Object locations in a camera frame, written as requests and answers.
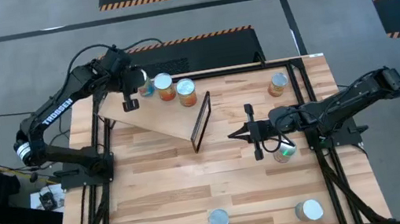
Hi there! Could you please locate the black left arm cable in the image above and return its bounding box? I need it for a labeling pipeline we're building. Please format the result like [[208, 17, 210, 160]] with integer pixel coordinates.
[[55, 33, 170, 94]]

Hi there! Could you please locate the orange-red food can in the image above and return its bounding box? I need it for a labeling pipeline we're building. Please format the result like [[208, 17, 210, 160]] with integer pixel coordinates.
[[174, 75, 200, 109]]

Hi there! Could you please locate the beige label food can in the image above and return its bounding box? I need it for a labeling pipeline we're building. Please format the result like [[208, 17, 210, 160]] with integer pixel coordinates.
[[293, 196, 327, 224]]

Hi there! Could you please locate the small black device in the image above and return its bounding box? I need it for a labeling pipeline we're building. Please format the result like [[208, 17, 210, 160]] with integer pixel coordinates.
[[39, 191, 59, 211]]

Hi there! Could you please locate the wooden shelf with black legs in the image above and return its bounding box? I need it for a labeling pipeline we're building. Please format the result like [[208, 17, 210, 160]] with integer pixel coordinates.
[[94, 74, 220, 167]]

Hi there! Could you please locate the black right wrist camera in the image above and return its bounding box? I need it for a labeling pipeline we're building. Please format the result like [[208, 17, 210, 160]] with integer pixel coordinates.
[[267, 104, 301, 136]]

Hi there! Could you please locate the orange corn can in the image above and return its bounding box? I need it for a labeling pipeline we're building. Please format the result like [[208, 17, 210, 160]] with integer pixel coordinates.
[[264, 70, 292, 99]]

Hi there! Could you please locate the blue tomatoes can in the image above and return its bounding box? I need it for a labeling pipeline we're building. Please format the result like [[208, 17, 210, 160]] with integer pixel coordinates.
[[135, 68, 158, 100]]

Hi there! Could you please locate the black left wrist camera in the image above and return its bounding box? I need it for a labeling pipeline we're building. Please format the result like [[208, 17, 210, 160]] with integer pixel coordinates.
[[101, 45, 133, 74]]

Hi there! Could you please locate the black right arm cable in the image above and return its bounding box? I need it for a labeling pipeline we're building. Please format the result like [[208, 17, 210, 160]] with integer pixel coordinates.
[[261, 131, 296, 156]]

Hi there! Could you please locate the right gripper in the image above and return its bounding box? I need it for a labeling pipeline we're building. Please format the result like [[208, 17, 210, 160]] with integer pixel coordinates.
[[224, 100, 279, 165]]

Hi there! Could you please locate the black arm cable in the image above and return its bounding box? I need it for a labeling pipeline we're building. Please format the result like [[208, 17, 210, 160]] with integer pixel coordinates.
[[55, 33, 170, 94], [261, 131, 296, 156]]

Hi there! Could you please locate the yellow cable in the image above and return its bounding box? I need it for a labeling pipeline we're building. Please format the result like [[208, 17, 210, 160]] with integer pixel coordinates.
[[0, 155, 61, 193]]

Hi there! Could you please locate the red can with white dots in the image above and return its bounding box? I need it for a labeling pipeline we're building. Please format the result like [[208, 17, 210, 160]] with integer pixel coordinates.
[[152, 71, 178, 103]]

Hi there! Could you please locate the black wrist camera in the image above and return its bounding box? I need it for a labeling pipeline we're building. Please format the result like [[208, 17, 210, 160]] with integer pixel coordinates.
[[101, 45, 133, 74], [267, 104, 301, 136]]

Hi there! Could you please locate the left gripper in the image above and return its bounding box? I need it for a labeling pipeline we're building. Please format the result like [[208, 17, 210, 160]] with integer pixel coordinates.
[[116, 64, 152, 113]]

